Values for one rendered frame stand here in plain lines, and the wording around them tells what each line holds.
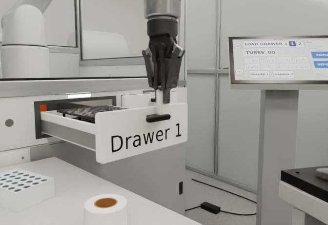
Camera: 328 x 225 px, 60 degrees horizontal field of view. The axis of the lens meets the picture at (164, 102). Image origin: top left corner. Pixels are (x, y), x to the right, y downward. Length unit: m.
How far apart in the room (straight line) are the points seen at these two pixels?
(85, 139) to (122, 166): 0.44
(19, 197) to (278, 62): 1.23
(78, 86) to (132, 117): 0.35
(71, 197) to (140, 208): 0.15
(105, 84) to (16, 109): 0.30
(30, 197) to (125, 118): 0.24
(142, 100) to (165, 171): 0.36
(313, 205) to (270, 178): 0.93
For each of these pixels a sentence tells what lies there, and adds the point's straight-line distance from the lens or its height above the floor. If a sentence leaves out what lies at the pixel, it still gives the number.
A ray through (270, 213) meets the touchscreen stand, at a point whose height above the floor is 0.29.
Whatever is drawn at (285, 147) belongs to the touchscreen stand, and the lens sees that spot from 1.57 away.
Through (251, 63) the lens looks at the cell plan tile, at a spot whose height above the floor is 1.06.
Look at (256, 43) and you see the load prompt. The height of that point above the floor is 1.16.
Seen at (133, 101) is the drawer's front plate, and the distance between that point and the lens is 1.08.
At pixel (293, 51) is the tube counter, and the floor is 1.11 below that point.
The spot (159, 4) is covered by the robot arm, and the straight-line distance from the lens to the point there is 0.68.
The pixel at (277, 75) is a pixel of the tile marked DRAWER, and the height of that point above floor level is 1.00.
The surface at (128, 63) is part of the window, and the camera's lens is 1.10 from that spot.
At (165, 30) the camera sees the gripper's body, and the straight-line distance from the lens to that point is 0.67.
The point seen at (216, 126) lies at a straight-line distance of 2.70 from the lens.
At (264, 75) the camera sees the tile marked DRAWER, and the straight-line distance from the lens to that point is 1.42.
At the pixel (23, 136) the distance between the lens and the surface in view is 0.91.
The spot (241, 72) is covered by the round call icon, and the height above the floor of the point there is 1.01.
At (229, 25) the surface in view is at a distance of 2.63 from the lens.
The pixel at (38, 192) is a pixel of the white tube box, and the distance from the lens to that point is 0.63.
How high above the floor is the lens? 1.01
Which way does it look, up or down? 6 degrees down
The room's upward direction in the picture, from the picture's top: straight up
